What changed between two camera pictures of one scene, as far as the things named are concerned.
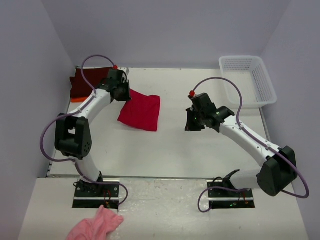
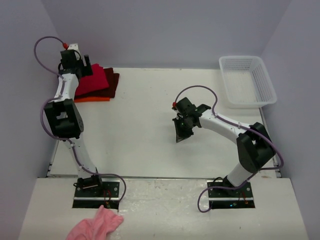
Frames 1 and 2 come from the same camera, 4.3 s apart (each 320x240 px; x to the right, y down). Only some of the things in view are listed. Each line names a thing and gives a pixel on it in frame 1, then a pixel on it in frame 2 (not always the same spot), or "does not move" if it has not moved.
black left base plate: x=88 y=195 does not move
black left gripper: x=125 y=82 → x=87 y=70
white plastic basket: x=251 y=74 does not move
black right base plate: x=223 y=199 does not move
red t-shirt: x=141 y=111 → x=96 y=81
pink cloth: x=99 y=228 does not move
